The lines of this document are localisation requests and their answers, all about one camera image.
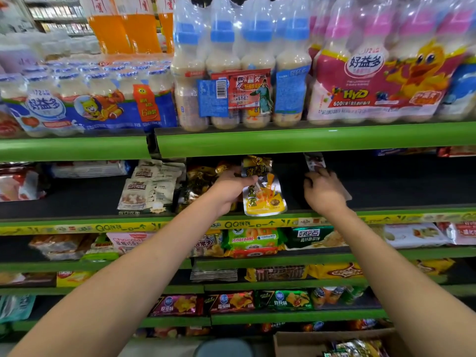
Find person's right hand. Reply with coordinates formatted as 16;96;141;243
303;168;354;217

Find person's left hand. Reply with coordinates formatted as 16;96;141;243
204;166;258;218

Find grey snack packet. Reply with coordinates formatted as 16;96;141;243
304;152;352;201

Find person's left forearm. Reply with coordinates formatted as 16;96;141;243
7;205;224;357

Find person's right forearm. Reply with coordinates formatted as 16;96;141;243
323;205;476;357

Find dark green chip packet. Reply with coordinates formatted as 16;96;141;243
286;226;349;250

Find green store shelf rack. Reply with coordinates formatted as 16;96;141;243
0;120;476;333

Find gold brown snack packets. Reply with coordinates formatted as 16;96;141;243
176;163;239;214

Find green orange snack packet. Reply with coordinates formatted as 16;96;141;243
222;227;288;259

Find brown wafer packet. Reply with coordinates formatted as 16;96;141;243
245;266;310;282

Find beige snack packet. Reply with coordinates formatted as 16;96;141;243
131;159;186;182
117;178;176;214

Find red gift packet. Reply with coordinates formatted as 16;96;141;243
211;69;274;120

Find striped snack packet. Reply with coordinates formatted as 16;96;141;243
190;269;239;283

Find orange green chip packet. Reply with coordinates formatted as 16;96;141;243
311;286;368;309

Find red chip packet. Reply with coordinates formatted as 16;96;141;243
208;291;256;314

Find blue-cap drink bottle pack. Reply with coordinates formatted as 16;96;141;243
170;0;314;133

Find pink-cap drink bottle pack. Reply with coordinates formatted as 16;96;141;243
307;0;470;125

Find pink white snack packet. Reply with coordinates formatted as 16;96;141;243
106;232;157;255

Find purple chip packet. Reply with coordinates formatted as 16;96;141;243
148;294;205;317

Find yellow snack bag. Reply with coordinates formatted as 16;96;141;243
412;258;456;276

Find cardboard box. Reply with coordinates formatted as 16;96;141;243
272;328;410;357

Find white flat packet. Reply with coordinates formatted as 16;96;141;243
50;160;131;179

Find red white biscuit packet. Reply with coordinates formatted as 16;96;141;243
437;221;476;246

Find yellow price strip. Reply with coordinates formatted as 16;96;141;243
0;211;476;237

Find light green snack packet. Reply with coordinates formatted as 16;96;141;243
81;234;120;262

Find shiny packets in box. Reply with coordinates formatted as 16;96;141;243
323;339;390;357

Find grey round stool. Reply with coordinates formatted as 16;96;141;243
193;338;254;357

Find orange juice bottle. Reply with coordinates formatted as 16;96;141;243
157;0;175;54
116;0;163;55
84;0;131;55

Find small bottle pack bear print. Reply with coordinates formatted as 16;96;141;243
0;59;178;139

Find blue-label drink bottle pack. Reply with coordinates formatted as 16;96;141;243
436;52;476;122

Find orange clear snack packet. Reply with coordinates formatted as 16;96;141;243
29;234;98;261

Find yellow box packet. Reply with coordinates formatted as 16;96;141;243
56;271;96;288

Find red white snack packet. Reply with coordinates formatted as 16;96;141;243
0;163;47;203

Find row of white bottles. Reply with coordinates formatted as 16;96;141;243
0;30;102;73

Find brown flat packet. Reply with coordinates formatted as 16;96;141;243
0;272;57;288

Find background goods shelf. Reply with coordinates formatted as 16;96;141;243
20;0;94;37

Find teal snack packet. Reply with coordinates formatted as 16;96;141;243
0;295;36;325

